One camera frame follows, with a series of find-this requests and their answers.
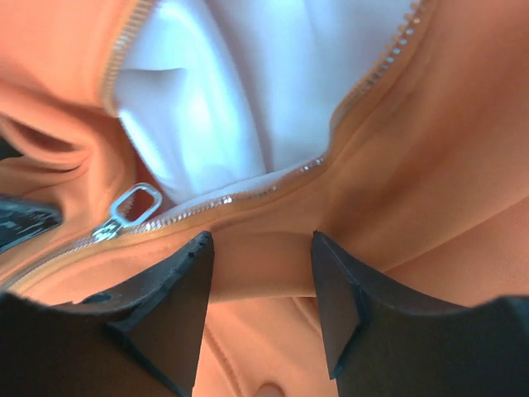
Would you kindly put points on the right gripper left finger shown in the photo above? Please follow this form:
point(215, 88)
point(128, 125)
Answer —
point(139, 338)

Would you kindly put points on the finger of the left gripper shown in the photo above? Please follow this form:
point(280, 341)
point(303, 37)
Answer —
point(23, 219)

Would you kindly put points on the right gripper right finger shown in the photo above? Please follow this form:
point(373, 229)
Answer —
point(383, 338)

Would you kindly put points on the orange jacket pink lining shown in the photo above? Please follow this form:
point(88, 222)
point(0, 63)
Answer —
point(397, 129)

